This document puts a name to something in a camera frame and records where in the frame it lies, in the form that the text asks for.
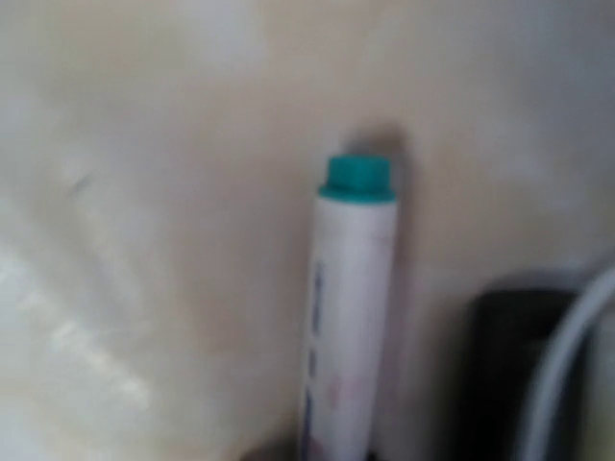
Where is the pink black highlighter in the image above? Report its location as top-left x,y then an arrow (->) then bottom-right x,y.
448,288 -> 576,460

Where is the white charger with cable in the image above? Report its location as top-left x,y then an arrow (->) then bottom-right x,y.
511,266 -> 614,460

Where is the white teal pen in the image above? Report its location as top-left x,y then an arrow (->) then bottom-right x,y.
298,154 -> 398,460

